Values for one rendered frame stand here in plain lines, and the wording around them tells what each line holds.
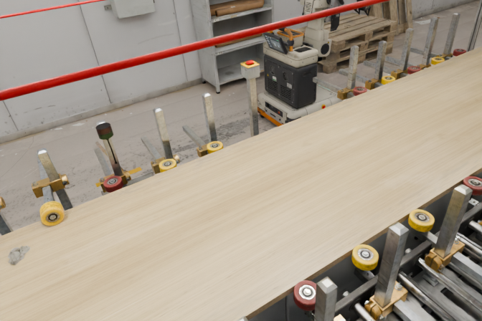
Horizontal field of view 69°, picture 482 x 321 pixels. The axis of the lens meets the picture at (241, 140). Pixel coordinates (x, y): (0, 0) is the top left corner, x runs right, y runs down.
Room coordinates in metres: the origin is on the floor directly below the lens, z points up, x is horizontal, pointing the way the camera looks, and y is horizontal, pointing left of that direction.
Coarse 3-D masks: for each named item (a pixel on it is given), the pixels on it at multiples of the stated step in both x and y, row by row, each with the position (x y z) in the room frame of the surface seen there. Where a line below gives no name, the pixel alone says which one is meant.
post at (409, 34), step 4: (408, 32) 2.25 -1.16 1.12; (412, 32) 2.25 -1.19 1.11; (408, 36) 2.25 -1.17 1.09; (412, 36) 2.26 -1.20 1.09; (404, 40) 2.27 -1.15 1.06; (408, 40) 2.24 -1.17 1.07; (404, 44) 2.27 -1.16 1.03; (408, 44) 2.24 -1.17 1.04; (404, 48) 2.26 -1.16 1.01; (408, 48) 2.25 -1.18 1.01; (404, 52) 2.26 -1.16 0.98; (408, 52) 2.25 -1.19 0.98; (404, 56) 2.25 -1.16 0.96; (408, 56) 2.25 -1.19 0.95; (400, 60) 2.27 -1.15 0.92; (404, 60) 2.25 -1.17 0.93; (400, 64) 2.27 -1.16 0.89; (404, 64) 2.24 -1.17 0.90; (400, 68) 2.26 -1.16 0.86; (404, 68) 2.24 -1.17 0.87
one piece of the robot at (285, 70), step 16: (272, 32) 3.21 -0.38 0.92; (288, 32) 2.97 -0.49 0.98; (288, 48) 3.05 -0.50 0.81; (304, 48) 3.02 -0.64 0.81; (272, 64) 3.17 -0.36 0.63; (288, 64) 2.98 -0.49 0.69; (304, 64) 2.88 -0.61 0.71; (272, 80) 3.19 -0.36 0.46; (288, 80) 2.94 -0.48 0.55; (304, 80) 2.88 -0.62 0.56; (288, 96) 2.94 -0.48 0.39; (304, 96) 2.88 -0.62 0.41
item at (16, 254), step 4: (16, 248) 0.89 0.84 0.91; (20, 248) 0.88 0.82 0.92; (24, 248) 0.88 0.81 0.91; (28, 248) 0.89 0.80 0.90; (12, 252) 0.87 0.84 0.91; (16, 252) 0.86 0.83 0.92; (20, 252) 0.87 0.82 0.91; (24, 252) 0.87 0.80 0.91; (8, 256) 0.86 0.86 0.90; (12, 256) 0.85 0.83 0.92; (16, 256) 0.85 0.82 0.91; (20, 256) 0.85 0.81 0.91; (12, 260) 0.83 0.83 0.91; (16, 260) 0.83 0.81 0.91; (20, 260) 0.83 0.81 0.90
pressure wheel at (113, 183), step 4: (112, 176) 1.27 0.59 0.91; (116, 176) 1.26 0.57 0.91; (108, 180) 1.24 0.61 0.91; (112, 180) 1.23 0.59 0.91; (116, 180) 1.24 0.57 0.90; (120, 180) 1.23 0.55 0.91; (104, 184) 1.21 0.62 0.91; (108, 184) 1.21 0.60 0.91; (112, 184) 1.21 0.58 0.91; (116, 184) 1.21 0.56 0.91; (120, 184) 1.22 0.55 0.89; (108, 188) 1.19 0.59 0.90; (112, 188) 1.19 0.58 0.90; (116, 188) 1.20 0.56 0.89; (108, 192) 1.20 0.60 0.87
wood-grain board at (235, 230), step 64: (448, 64) 2.16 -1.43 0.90; (320, 128) 1.52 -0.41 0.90; (384, 128) 1.46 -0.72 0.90; (448, 128) 1.41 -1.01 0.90; (128, 192) 1.15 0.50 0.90; (192, 192) 1.11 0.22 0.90; (256, 192) 1.08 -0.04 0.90; (320, 192) 1.04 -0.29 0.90; (384, 192) 1.00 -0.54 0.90; (448, 192) 1.00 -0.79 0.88; (0, 256) 0.87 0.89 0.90; (64, 256) 0.84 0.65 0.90; (128, 256) 0.81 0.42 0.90; (192, 256) 0.79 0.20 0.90; (256, 256) 0.76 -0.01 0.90; (320, 256) 0.74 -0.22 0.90; (0, 320) 0.62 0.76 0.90; (64, 320) 0.60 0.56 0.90; (128, 320) 0.58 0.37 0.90; (192, 320) 0.56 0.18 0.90
